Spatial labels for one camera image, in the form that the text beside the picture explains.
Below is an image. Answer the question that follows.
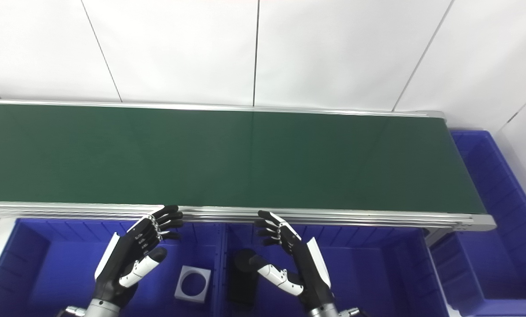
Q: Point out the blue plastic bin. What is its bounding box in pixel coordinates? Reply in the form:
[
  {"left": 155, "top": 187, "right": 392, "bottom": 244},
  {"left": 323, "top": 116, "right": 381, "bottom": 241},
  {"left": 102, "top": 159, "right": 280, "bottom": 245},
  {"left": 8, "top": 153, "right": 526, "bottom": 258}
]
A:
[
  {"left": 430, "top": 130, "right": 526, "bottom": 317},
  {"left": 221, "top": 222, "right": 450, "bottom": 317},
  {"left": 0, "top": 218, "right": 226, "bottom": 317}
]

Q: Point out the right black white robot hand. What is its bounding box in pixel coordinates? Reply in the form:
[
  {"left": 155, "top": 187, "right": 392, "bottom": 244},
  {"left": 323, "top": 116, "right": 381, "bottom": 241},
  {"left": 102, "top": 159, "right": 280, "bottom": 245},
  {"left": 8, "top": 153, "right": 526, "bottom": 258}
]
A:
[{"left": 249, "top": 210, "right": 334, "bottom": 311}]

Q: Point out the aluminium conveyor leg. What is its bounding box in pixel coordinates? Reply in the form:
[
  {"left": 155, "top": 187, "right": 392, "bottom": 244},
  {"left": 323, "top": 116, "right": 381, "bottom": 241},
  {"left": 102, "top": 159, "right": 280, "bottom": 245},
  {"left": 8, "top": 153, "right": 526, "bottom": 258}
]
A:
[{"left": 423, "top": 228, "right": 450, "bottom": 247}]

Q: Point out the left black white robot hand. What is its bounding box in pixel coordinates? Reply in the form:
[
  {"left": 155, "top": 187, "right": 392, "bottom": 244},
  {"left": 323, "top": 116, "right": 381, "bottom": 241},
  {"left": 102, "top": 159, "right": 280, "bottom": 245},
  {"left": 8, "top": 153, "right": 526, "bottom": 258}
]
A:
[{"left": 95, "top": 205, "right": 184, "bottom": 309}]

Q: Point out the green conveyor belt aluminium frame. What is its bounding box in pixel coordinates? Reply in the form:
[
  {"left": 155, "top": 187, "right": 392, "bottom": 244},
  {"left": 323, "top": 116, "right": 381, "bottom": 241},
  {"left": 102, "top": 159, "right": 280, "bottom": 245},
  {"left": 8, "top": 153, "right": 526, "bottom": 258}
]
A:
[{"left": 0, "top": 99, "right": 497, "bottom": 232}]

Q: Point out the black cylinder block part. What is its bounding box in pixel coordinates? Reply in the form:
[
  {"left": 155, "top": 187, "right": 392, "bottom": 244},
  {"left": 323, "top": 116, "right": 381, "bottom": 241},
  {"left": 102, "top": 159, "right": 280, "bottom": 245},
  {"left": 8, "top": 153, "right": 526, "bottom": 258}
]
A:
[{"left": 230, "top": 249, "right": 268, "bottom": 306}]

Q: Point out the white square part round hole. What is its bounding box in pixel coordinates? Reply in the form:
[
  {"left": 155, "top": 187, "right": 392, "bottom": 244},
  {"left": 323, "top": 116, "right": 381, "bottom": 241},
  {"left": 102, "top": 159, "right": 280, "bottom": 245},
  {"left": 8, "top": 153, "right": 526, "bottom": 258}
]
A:
[{"left": 175, "top": 265, "right": 211, "bottom": 303}]

